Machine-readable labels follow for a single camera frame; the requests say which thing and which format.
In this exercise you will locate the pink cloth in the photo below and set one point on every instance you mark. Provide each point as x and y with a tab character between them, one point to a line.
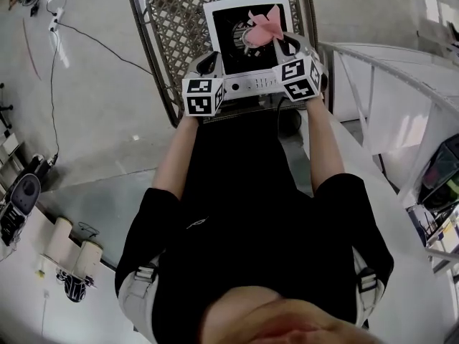
261	31

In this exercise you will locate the person's left forearm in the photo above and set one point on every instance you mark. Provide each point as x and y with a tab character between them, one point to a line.
175	156

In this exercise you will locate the white cubby cabinet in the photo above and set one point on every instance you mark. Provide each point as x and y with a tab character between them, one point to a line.
9	156

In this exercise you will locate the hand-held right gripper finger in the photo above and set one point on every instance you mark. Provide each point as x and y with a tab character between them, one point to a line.
301	48
279	56

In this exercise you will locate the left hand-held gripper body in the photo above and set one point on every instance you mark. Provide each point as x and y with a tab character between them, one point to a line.
201	97

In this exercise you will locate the brown lattice metal table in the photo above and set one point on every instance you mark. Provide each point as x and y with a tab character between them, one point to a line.
172	41

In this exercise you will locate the white portable gas stove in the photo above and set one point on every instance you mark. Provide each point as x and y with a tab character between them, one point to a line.
247	84

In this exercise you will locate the black glossy appliance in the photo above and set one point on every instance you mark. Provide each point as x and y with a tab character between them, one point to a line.
441	177

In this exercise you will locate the black office chair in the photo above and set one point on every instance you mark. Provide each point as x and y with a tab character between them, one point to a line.
5	106

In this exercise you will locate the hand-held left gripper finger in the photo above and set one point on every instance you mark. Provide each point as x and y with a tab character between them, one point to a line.
219	68
193	72

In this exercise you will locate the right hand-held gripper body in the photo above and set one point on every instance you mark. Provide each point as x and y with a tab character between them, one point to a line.
297	81

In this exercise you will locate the person's black trousers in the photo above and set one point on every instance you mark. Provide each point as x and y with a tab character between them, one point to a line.
236	145

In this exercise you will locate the cream paper roll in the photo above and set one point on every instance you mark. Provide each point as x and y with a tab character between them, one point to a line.
87	260
59	238

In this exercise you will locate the person's right forearm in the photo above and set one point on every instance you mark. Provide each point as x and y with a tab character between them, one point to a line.
322	142

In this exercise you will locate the person's black shirt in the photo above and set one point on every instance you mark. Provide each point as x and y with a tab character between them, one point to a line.
251	253

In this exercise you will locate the black striped bag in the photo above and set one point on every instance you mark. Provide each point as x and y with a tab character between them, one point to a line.
75	289

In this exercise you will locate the person's chin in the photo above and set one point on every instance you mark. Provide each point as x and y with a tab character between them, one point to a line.
287	321

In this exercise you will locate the white power strip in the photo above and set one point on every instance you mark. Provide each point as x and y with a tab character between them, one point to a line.
55	18

